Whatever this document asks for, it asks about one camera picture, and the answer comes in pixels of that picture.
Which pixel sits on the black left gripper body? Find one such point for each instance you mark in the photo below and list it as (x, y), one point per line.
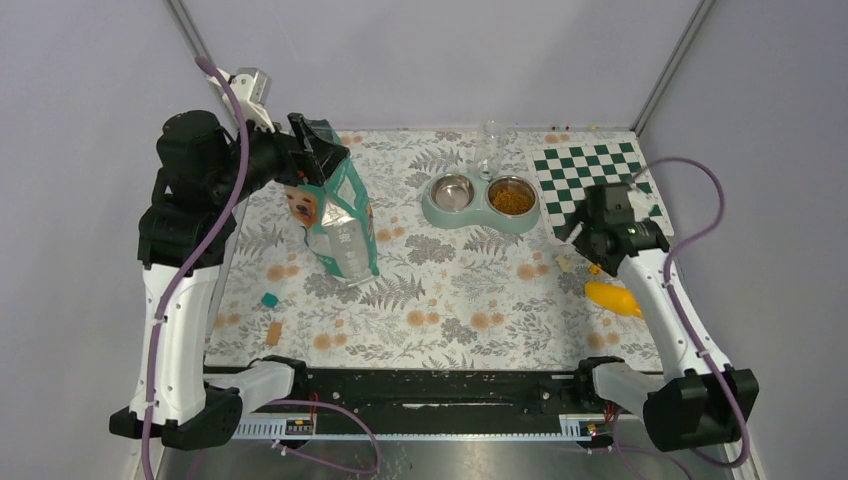
(302, 166)

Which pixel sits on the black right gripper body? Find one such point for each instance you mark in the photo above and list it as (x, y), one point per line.
(585, 241)

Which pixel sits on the yellow plastic scoop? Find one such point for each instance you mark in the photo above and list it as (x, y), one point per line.
(616, 299)

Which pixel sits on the teal pet food bag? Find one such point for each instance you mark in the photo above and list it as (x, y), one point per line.
(338, 224)

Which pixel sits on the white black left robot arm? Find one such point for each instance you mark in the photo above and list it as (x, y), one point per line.
(182, 242)

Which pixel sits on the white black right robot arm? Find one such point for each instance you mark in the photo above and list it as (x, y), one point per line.
(701, 399)

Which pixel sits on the mint double pet bowl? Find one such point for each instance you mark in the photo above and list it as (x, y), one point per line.
(456, 200)

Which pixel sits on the small cream crumb piece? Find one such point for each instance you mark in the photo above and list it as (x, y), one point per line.
(564, 263)

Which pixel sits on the green white checkerboard mat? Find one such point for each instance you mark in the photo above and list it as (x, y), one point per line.
(562, 174)

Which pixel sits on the small teal cube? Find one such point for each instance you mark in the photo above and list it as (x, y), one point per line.
(269, 300)

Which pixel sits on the small tan wooden block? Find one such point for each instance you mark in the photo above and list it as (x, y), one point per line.
(274, 333)

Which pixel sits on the floral table mat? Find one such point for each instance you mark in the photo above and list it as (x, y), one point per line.
(468, 298)

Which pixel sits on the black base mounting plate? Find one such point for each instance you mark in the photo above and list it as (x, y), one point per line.
(415, 396)

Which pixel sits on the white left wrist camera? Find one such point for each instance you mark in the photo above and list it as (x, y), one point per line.
(250, 86)

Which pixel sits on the white slotted cable duct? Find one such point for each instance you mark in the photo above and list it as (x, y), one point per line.
(302, 427)

